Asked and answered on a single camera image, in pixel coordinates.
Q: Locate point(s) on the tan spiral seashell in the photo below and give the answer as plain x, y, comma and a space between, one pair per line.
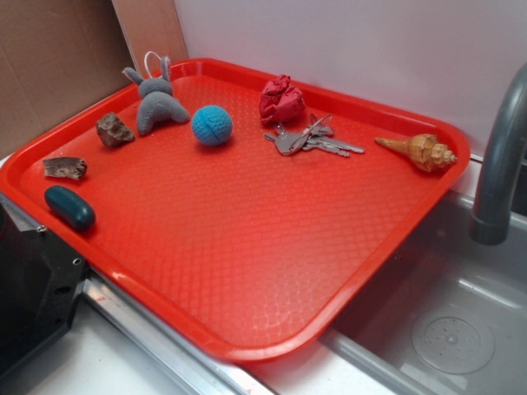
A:
423, 150

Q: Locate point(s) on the dark teal oval case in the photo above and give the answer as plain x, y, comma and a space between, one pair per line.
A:
70, 207

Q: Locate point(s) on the red plastic tray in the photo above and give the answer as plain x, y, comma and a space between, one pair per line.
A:
248, 253

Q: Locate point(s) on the gray plastic sink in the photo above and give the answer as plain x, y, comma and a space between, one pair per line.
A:
443, 315

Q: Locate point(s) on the gray plush bunny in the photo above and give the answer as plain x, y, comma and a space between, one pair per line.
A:
158, 103

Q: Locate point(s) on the brown rock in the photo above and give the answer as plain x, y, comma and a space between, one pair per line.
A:
113, 132

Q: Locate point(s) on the brown cardboard panel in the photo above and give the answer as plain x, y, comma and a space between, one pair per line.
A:
60, 57

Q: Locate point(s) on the silver key bunch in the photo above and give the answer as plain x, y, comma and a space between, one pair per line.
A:
318, 135

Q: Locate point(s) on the gray faucet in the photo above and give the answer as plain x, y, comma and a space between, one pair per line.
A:
501, 188

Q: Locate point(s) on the brown wood piece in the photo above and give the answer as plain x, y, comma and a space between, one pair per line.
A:
65, 167

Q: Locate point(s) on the blue crochet ball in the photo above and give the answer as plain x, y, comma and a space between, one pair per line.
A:
212, 125

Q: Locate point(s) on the red crumpled cloth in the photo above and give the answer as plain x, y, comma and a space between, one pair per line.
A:
280, 101

